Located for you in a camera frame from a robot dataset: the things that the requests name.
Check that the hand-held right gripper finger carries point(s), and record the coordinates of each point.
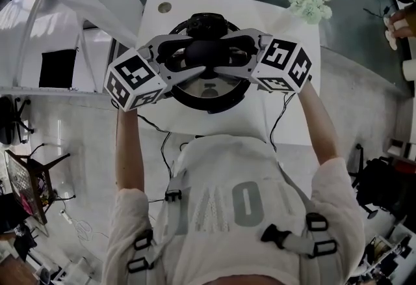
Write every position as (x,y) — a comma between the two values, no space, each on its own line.
(255,34)
(237,73)

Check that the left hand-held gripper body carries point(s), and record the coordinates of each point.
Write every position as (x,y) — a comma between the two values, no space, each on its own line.
(135,72)

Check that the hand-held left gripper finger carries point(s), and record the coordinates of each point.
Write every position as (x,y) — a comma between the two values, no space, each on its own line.
(162,40)
(182,77)

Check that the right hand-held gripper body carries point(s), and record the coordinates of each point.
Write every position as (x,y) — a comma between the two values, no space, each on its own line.
(282,56)

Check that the black steel pressure cooker lid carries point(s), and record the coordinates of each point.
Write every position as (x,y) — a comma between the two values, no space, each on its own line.
(204,54)

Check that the person's left forearm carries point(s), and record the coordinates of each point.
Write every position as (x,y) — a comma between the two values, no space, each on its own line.
(130,153)

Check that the person's right forearm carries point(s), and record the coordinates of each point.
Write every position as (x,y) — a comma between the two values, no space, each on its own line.
(320,127)

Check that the white table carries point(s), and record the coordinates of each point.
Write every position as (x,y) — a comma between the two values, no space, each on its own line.
(227,124)

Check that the white flower bouquet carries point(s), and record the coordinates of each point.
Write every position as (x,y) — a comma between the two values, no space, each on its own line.
(308,4)

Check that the black square panel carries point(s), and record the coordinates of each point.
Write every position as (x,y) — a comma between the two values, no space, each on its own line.
(58,68)

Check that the white slipper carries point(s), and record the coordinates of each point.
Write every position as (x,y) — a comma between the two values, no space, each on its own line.
(391,36)

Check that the black office chair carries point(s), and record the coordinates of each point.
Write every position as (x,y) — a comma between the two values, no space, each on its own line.
(9,121)
(377,179)

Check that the brown wooden side table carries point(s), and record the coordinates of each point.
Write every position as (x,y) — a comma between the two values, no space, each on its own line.
(35,173)

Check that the white power strip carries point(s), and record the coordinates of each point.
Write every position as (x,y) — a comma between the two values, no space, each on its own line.
(66,216)

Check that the person's white t-shirt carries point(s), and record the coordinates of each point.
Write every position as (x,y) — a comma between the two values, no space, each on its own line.
(227,257)

